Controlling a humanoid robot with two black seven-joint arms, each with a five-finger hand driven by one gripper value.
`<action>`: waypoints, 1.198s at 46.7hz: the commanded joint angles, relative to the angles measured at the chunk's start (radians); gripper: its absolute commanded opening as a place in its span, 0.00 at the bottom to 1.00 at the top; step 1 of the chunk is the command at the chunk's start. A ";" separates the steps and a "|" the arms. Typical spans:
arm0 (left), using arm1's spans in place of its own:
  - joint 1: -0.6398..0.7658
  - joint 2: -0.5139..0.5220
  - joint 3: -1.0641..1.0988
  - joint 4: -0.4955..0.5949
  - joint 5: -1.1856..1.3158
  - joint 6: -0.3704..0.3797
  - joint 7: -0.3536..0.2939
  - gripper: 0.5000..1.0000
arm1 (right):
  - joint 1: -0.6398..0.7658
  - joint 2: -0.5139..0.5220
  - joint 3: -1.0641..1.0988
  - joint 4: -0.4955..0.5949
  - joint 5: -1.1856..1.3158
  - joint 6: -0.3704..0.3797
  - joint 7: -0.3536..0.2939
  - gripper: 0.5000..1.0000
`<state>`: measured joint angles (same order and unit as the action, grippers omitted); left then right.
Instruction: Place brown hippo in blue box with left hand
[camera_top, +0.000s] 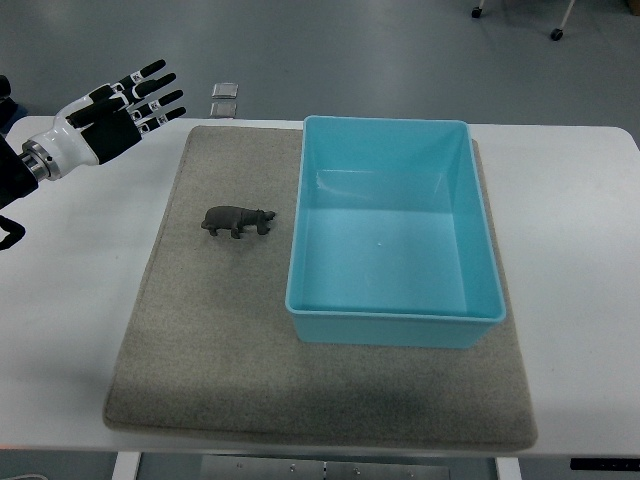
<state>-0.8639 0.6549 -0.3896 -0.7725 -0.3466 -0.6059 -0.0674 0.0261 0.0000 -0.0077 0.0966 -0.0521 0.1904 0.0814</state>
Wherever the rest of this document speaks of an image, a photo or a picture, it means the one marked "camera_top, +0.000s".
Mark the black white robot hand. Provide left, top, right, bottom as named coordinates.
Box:
left=19, top=59, right=186, bottom=182

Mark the brown toy hippo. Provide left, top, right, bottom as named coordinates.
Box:
left=201, top=206, right=276, bottom=239

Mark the blue plastic box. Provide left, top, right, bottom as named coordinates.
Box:
left=285, top=116, right=507, bottom=349

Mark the lower metal floor plate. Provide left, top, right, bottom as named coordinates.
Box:
left=209, top=101, right=237, bottom=119

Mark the metal floor plate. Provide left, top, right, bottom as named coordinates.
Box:
left=209, top=101, right=237, bottom=119
left=211, top=82, right=239, bottom=99

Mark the upper metal floor plate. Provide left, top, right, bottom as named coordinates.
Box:
left=211, top=82, right=239, bottom=99

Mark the grey felt mat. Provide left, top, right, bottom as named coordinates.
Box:
left=103, top=126, right=537, bottom=451

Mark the right black caster wheel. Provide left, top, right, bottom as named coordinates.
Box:
left=549, top=28, right=564, bottom=41

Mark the white cart leg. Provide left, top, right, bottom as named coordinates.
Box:
left=557, top=0, right=576, bottom=31

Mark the black label strip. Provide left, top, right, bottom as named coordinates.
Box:
left=570, top=458, right=640, bottom=472

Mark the grey metal table frame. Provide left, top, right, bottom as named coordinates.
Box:
left=110, top=452, right=523, bottom=479

